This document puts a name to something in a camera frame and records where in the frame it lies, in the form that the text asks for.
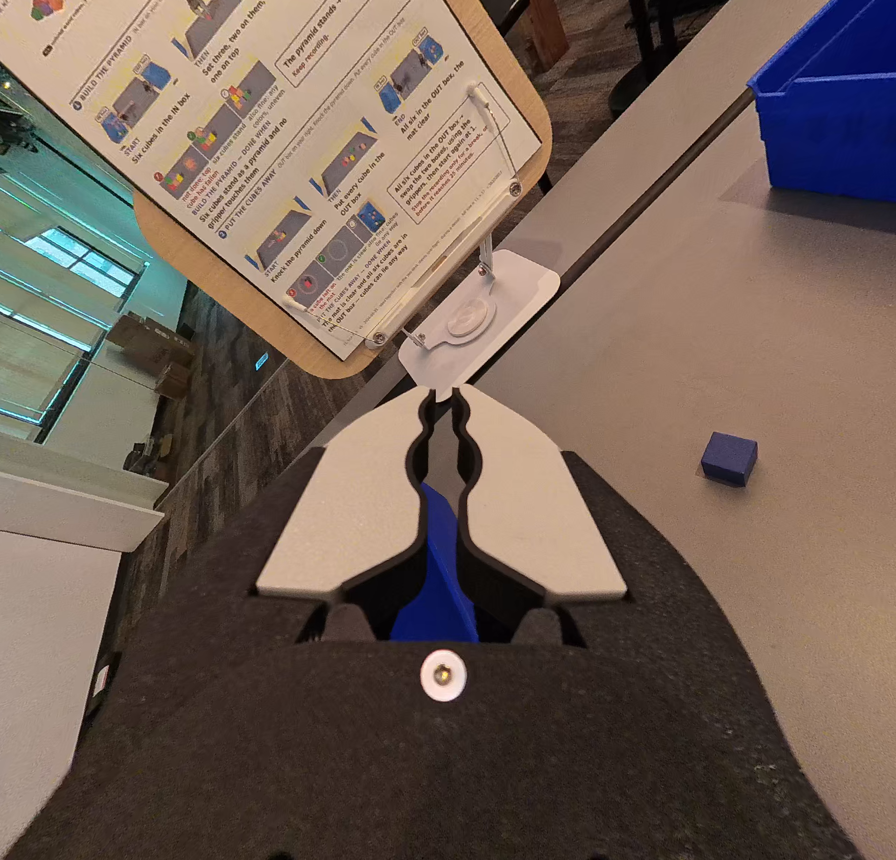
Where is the wooden instruction board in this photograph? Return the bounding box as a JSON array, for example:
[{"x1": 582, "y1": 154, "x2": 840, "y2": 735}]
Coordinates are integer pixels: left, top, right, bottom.
[{"x1": 0, "y1": 0, "x2": 554, "y2": 381}]

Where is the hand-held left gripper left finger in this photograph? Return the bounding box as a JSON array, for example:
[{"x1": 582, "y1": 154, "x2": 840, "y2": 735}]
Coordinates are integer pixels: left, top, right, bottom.
[{"x1": 255, "y1": 386, "x2": 436, "y2": 643}]

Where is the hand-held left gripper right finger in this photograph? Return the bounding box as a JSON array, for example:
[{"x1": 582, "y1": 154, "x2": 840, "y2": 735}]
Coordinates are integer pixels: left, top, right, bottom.
[{"x1": 451, "y1": 384, "x2": 629, "y2": 643}]

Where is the blue plastic bin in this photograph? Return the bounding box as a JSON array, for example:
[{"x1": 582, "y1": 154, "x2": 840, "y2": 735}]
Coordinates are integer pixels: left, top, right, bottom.
[
  {"x1": 745, "y1": 0, "x2": 896, "y2": 199},
  {"x1": 389, "y1": 482, "x2": 481, "y2": 644}
]

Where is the wooden pillar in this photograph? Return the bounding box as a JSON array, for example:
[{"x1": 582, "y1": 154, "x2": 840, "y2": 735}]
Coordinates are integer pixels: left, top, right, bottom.
[{"x1": 519, "y1": 0, "x2": 571, "y2": 70}]

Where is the blue cube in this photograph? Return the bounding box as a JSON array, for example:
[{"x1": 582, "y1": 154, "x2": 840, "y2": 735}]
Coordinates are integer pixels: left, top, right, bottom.
[{"x1": 700, "y1": 432, "x2": 759, "y2": 489}]

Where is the small paned window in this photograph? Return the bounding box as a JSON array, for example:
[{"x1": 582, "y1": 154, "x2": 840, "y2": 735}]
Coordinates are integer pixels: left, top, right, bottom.
[{"x1": 0, "y1": 62, "x2": 151, "y2": 441}]

